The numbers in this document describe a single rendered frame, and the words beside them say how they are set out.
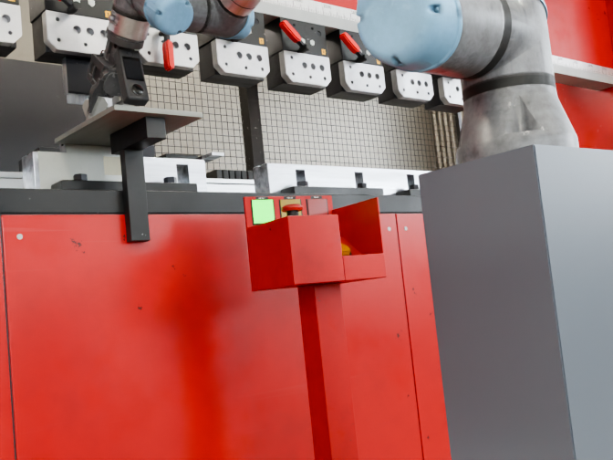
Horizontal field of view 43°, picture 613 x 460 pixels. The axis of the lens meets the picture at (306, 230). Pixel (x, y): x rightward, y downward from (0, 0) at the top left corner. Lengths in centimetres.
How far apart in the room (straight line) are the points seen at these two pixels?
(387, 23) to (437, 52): 7
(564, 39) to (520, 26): 203
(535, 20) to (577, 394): 45
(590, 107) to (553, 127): 235
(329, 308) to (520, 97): 62
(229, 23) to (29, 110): 85
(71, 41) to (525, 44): 98
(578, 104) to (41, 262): 242
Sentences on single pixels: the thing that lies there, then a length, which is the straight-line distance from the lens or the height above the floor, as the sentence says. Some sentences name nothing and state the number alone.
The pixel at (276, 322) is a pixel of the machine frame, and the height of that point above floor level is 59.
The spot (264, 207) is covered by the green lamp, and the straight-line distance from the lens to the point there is 151.
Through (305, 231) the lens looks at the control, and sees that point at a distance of 137.
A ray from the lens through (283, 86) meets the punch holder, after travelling 201.
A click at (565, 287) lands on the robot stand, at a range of 92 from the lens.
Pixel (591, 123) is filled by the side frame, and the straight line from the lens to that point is 332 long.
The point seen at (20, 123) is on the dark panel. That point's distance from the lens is 219.
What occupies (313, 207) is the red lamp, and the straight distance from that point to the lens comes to 157.
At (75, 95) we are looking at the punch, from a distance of 170.
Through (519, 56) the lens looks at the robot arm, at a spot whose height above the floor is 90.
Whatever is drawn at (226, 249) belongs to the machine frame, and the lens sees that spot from 163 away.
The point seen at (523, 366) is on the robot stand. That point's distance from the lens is 93.
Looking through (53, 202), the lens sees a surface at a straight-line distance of 147.
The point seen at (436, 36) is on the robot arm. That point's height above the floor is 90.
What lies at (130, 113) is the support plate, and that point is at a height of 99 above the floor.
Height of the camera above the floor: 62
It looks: 6 degrees up
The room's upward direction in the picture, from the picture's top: 6 degrees counter-clockwise
